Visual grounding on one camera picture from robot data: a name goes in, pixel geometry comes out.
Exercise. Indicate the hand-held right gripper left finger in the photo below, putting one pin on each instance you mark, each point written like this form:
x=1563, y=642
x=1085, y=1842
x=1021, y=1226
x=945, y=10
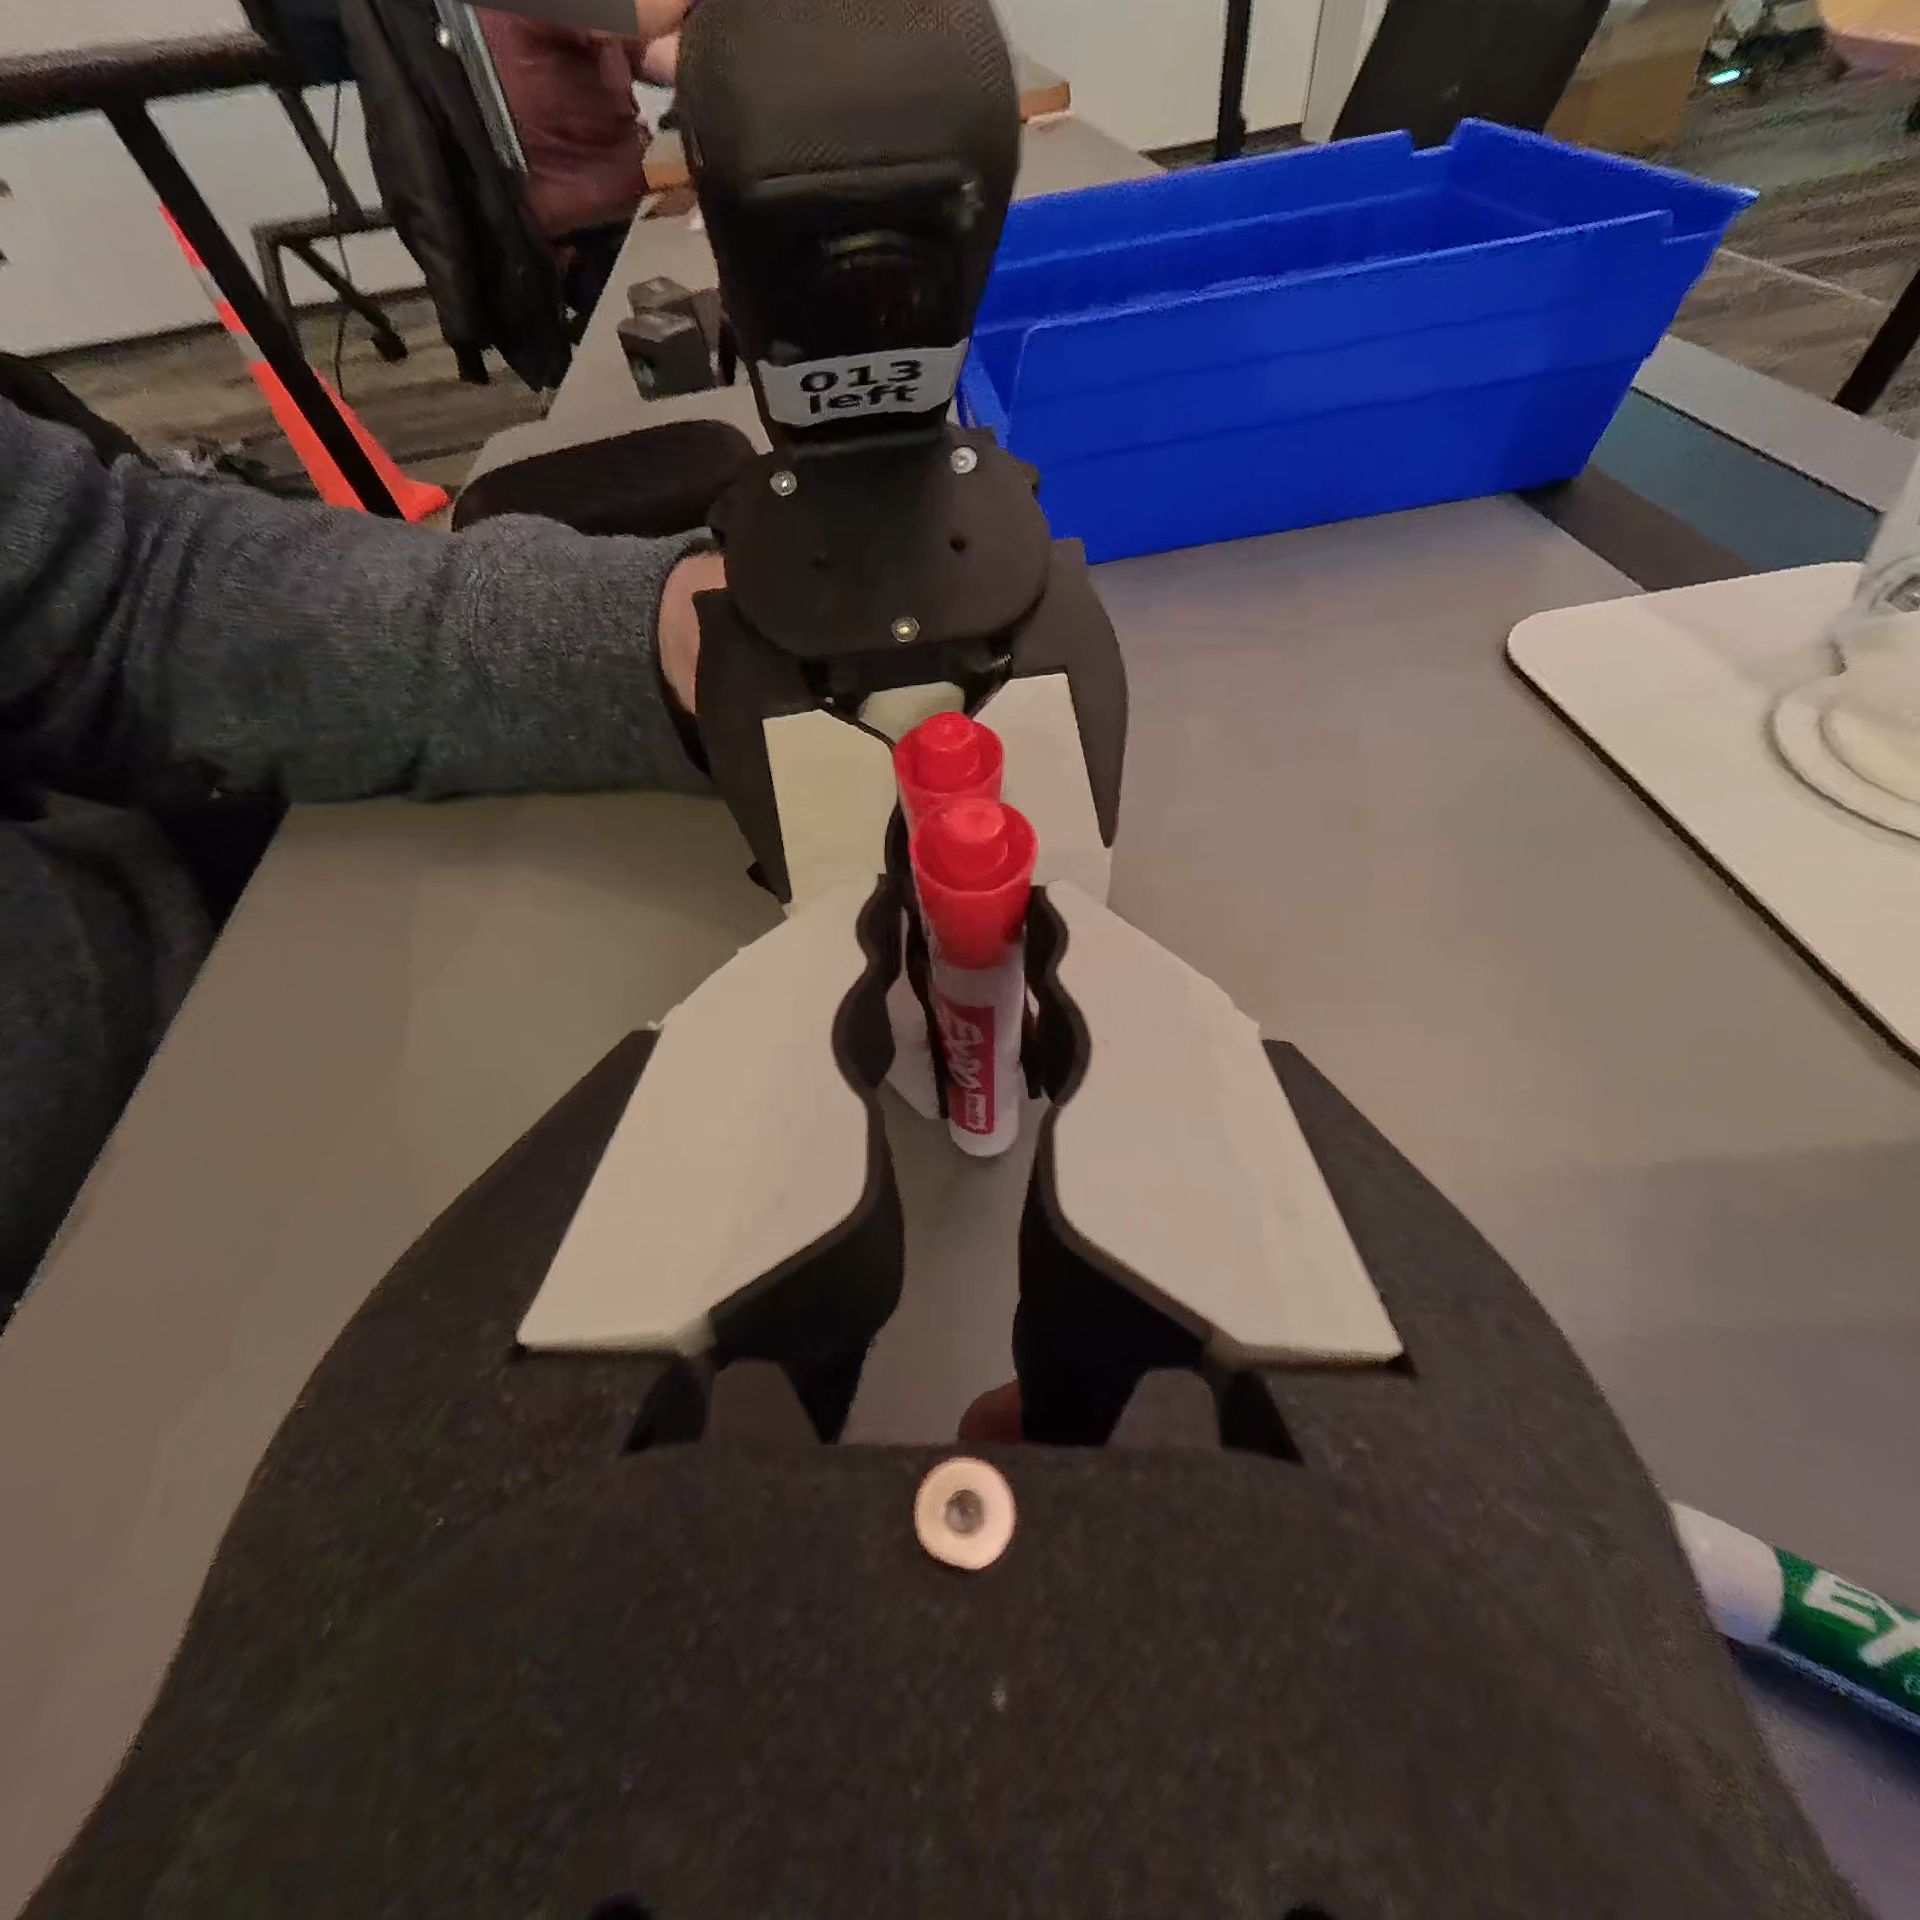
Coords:
x=705, y=1185

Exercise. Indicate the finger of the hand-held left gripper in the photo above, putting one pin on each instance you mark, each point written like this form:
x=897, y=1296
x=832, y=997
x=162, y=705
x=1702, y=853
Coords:
x=1058, y=780
x=826, y=809

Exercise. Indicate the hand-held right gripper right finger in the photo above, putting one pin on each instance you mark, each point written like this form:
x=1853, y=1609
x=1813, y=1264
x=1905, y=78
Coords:
x=1214, y=1185

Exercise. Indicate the red dry-erase marker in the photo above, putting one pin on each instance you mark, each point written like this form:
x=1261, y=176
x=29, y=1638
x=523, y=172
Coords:
x=945, y=765
x=974, y=902

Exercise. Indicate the blue plastic bin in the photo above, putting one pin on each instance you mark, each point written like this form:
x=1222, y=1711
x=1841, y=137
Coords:
x=1348, y=375

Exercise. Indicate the green dry-erase marker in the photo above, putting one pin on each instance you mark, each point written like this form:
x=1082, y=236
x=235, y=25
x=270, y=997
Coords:
x=1814, y=1622

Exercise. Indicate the person's left forearm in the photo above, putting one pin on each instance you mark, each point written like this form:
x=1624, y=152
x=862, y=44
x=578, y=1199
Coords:
x=345, y=646

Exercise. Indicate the person's left hand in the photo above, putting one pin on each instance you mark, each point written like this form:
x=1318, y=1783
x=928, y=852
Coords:
x=682, y=638

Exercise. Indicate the black battery charger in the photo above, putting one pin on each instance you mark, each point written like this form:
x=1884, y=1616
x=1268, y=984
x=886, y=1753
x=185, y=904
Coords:
x=667, y=360
x=662, y=297

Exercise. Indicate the black hanging jacket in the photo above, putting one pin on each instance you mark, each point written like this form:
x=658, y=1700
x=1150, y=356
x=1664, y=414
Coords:
x=451, y=194

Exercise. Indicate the orange traffic cone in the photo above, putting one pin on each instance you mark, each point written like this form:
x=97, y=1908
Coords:
x=322, y=412

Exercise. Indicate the person's grey sweater torso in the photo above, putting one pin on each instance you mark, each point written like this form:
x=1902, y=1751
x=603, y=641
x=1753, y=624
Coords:
x=89, y=1049

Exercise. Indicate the black chair back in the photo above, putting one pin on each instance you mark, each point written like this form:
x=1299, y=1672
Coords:
x=1469, y=66

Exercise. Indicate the round wooden table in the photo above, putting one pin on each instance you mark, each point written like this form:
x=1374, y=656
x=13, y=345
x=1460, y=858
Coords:
x=1875, y=37

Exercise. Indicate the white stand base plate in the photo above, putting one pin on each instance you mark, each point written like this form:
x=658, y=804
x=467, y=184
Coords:
x=1681, y=751

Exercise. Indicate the clear plastic suction mount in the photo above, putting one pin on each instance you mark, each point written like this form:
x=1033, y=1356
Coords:
x=1861, y=734

